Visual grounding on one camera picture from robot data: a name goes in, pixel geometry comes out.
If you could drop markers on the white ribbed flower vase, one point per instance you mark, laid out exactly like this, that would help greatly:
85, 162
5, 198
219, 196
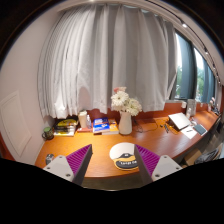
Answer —
125, 124

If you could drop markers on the clear acrylic display stand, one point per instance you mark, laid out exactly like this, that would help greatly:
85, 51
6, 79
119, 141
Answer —
191, 107

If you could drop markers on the yellow black book stack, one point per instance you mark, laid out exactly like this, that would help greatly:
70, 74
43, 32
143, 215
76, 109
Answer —
65, 127

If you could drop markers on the orange yellow book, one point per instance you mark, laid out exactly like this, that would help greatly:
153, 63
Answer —
113, 128

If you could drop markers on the dark green mug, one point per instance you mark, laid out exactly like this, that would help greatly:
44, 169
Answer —
48, 133

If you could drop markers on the white box container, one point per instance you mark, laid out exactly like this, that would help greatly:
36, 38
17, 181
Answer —
83, 119

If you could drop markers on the round penguin mouse pad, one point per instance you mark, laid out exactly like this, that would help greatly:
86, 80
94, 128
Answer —
122, 154

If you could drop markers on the white laptop on stand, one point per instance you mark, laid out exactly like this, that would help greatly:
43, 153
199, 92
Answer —
179, 120

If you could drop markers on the white paper sheet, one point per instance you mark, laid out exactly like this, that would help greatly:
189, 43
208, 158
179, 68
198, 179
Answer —
189, 132

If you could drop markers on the blue book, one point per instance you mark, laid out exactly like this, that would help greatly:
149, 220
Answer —
101, 125

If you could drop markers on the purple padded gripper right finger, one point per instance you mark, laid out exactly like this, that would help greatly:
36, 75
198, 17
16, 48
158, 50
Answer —
153, 167

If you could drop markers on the white flower bouquet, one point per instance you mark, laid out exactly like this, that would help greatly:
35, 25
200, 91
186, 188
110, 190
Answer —
122, 102

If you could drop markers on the grey window curtain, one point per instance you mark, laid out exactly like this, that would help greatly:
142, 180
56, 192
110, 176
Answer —
186, 69

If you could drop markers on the white curtain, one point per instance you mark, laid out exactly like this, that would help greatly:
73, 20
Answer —
93, 49

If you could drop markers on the dark tablet device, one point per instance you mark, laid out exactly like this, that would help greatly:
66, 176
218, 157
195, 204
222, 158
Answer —
200, 129

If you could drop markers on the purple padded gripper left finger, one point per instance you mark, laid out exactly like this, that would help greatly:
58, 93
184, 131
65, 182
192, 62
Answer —
72, 167

